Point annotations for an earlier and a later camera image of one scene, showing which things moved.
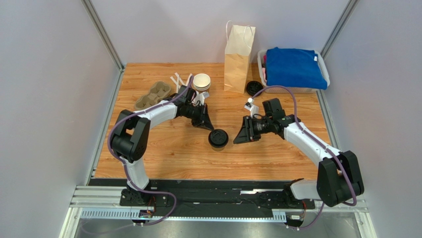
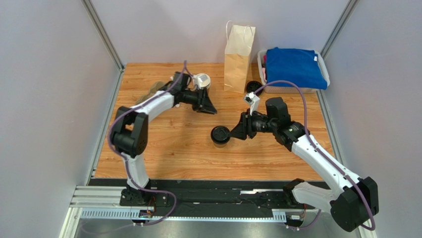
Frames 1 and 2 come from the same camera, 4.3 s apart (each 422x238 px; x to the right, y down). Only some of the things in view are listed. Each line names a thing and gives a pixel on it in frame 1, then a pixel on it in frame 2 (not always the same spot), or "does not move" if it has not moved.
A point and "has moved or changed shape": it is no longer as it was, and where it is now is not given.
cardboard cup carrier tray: (158, 90) does not move
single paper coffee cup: (218, 149) has moved or changed shape
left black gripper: (203, 116) → (204, 103)
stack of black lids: (253, 87) does not move
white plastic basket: (262, 76) does not move
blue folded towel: (293, 67) does not move
